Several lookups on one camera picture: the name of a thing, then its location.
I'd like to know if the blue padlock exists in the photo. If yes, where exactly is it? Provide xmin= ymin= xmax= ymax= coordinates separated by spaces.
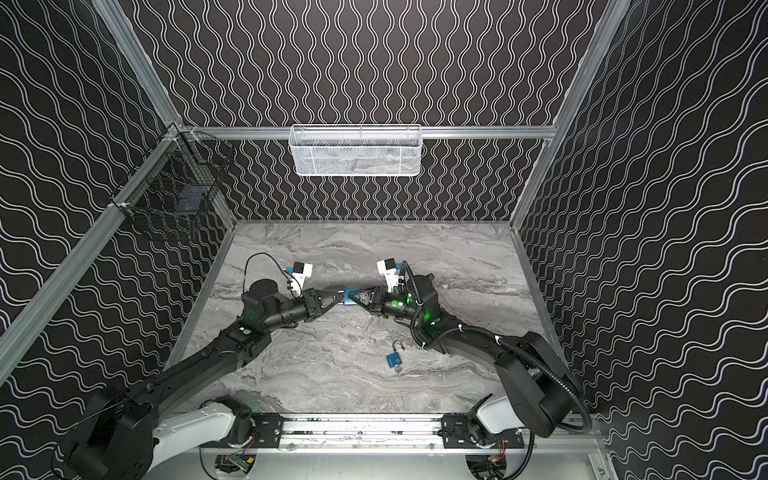
xmin=386 ymin=340 xmax=404 ymax=375
xmin=340 ymin=288 xmax=360 ymax=306

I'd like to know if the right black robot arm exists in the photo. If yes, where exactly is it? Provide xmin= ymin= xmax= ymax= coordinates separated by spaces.
xmin=349 ymin=275 xmax=593 ymax=437

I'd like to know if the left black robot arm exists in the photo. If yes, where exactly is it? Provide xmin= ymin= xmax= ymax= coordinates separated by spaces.
xmin=51 ymin=279 xmax=344 ymax=479

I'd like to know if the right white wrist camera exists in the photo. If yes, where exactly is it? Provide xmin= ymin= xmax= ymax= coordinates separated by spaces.
xmin=377 ymin=258 xmax=404 ymax=293

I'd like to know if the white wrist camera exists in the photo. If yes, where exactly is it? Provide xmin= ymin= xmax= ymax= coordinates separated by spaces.
xmin=286 ymin=262 xmax=313 ymax=295
xmin=377 ymin=258 xmax=404 ymax=293

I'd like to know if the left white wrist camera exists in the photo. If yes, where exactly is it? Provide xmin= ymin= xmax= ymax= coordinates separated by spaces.
xmin=286 ymin=262 xmax=313 ymax=295

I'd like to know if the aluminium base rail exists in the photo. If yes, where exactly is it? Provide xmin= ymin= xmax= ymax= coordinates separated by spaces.
xmin=197 ymin=412 xmax=607 ymax=454

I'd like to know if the white wire mesh basket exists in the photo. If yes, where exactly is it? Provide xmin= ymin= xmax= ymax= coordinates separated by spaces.
xmin=288 ymin=124 xmax=424 ymax=177

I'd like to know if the black wire mesh basket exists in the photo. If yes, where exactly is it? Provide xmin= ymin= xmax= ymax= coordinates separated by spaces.
xmin=116 ymin=123 xmax=235 ymax=244

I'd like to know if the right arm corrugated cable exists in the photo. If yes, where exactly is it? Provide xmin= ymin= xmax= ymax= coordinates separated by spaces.
xmin=400 ymin=260 xmax=593 ymax=434

